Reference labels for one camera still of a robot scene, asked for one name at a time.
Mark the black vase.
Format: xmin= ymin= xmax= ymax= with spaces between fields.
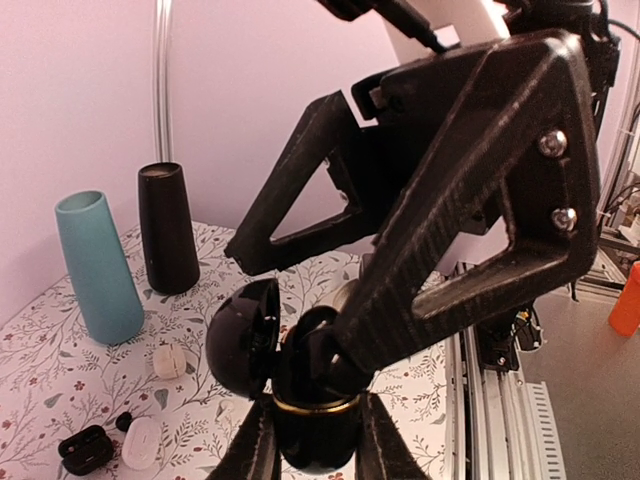
xmin=138 ymin=162 xmax=200 ymax=295

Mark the black earbud beside white case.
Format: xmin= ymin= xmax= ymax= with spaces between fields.
xmin=115 ymin=411 xmax=133 ymax=433

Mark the front aluminium rail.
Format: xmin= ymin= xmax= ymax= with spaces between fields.
xmin=443 ymin=324 xmax=567 ymax=479

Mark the open black earbud case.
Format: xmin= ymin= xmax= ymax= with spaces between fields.
xmin=58 ymin=425 xmax=115 ymax=476

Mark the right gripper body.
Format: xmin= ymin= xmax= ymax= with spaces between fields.
xmin=324 ymin=27 xmax=621 ymax=301

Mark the teal vase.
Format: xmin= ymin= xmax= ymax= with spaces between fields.
xmin=55 ymin=190 xmax=144 ymax=345

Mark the white stem earbud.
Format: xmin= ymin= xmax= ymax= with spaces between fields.
xmin=216 ymin=398 xmax=234 ymax=417

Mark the floral table mat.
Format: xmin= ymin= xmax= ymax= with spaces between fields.
xmin=1 ymin=223 xmax=447 ymax=479

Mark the dark grey mug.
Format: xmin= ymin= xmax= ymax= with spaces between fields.
xmin=332 ymin=253 xmax=373 ymax=312

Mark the beige earbud case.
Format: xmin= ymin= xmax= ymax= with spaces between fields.
xmin=152 ymin=344 xmax=187 ymax=380

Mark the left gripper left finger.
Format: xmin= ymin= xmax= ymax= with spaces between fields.
xmin=207 ymin=399 xmax=282 ymax=480

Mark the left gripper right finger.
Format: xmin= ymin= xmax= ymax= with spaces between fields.
xmin=355 ymin=392 xmax=430 ymax=480

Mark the black round earbud case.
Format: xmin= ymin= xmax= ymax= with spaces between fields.
xmin=205 ymin=278 xmax=362 ymax=474

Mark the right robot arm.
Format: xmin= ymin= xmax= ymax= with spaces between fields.
xmin=225 ymin=1 xmax=619 ymax=396

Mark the white oval earbud case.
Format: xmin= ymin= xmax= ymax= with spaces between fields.
xmin=121 ymin=417 xmax=162 ymax=471

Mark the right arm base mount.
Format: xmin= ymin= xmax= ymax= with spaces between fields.
xmin=475 ymin=301 xmax=542 ymax=372

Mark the orange shaker bottle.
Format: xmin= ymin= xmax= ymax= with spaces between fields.
xmin=608 ymin=261 xmax=640 ymax=337

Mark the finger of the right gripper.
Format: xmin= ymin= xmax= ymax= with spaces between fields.
xmin=319 ymin=28 xmax=601 ymax=396
xmin=223 ymin=89 xmax=396 ymax=276

